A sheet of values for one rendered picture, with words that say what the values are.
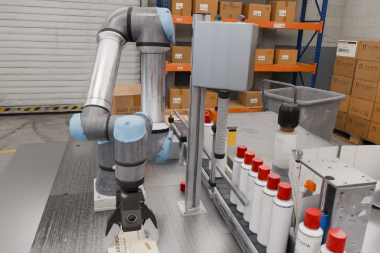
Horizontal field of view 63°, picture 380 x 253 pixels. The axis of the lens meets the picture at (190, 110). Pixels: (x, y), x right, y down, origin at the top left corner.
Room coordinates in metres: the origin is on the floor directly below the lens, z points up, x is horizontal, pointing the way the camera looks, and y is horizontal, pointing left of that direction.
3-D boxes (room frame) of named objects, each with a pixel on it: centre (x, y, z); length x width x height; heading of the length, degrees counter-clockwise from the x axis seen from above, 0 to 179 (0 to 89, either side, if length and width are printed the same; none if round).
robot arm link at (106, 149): (1.05, 0.26, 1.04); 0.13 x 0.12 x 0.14; 89
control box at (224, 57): (0.94, -0.10, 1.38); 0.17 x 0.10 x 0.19; 70
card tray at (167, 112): (2.03, 0.11, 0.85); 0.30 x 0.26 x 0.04; 15
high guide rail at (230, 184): (1.33, -0.04, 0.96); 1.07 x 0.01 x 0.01; 15
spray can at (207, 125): (1.32, -0.08, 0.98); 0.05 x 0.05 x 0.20
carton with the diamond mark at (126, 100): (1.65, 0.32, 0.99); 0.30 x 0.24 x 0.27; 23
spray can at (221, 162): (1.15, -0.13, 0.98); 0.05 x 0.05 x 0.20
